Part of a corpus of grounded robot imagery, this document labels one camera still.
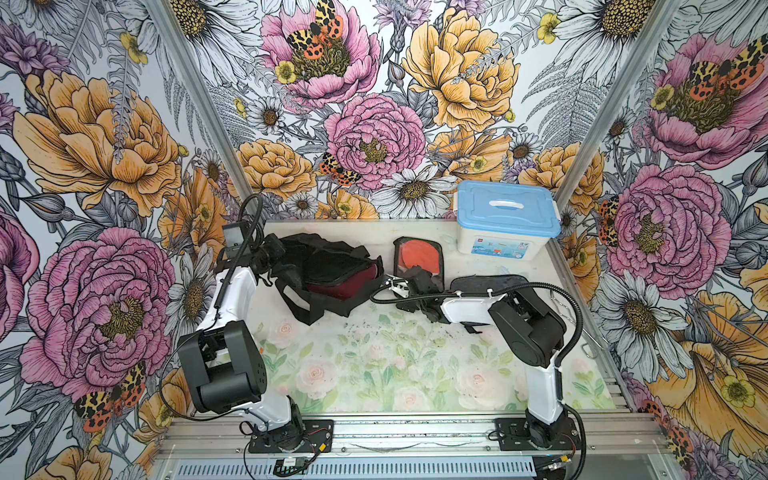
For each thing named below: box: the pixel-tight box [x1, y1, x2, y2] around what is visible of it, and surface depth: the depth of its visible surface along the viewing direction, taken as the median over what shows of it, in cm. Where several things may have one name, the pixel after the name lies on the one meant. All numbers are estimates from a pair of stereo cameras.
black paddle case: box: [450, 274, 530, 294], surface depth 104 cm
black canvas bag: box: [274, 233, 384, 325], surface depth 85 cm
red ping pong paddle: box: [393, 236, 445, 291], surface depth 112 cm
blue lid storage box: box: [454, 181, 561, 260], surface depth 105 cm
